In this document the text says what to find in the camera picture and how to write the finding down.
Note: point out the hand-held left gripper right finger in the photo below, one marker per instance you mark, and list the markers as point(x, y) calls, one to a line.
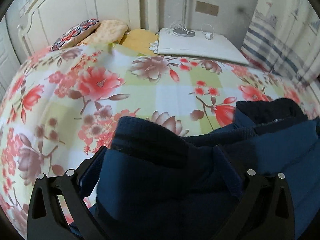
point(227, 172)

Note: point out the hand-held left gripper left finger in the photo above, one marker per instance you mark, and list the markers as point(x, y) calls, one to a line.
point(88, 170)

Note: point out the navy blue puffer jacket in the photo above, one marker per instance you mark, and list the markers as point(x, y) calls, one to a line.
point(162, 180)

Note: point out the pink floral checked quilt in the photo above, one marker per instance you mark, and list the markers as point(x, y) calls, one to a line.
point(150, 92)

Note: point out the white nightstand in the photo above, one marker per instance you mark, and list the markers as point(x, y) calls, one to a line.
point(200, 47)

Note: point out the round patterned cushion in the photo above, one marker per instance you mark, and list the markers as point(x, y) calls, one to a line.
point(75, 33)

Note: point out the white wardrobe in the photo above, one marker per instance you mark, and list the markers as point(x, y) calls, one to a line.
point(4, 60)

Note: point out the yellow daisy pillow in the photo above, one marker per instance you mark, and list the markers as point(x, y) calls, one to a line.
point(140, 40)

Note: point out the orange speckled pillow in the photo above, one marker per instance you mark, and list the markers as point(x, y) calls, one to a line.
point(107, 31)

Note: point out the sailboat print curtain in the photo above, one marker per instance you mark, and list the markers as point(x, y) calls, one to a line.
point(280, 37)

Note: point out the white pole desk lamp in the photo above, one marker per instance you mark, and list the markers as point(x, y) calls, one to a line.
point(185, 31)

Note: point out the cream wooden headboard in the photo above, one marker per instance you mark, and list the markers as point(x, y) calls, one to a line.
point(75, 5)

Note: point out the brown wall switch panel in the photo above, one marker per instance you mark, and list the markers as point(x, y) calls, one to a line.
point(207, 8)

